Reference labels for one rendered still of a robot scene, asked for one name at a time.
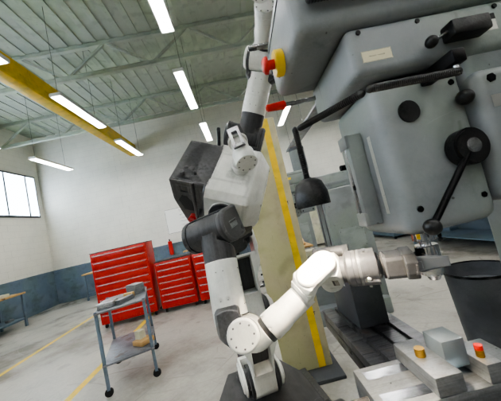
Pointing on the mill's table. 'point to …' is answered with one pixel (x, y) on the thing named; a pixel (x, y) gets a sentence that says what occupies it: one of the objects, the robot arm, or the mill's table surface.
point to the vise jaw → (431, 369)
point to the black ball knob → (464, 97)
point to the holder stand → (362, 305)
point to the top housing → (335, 31)
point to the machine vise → (499, 379)
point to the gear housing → (399, 52)
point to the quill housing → (416, 156)
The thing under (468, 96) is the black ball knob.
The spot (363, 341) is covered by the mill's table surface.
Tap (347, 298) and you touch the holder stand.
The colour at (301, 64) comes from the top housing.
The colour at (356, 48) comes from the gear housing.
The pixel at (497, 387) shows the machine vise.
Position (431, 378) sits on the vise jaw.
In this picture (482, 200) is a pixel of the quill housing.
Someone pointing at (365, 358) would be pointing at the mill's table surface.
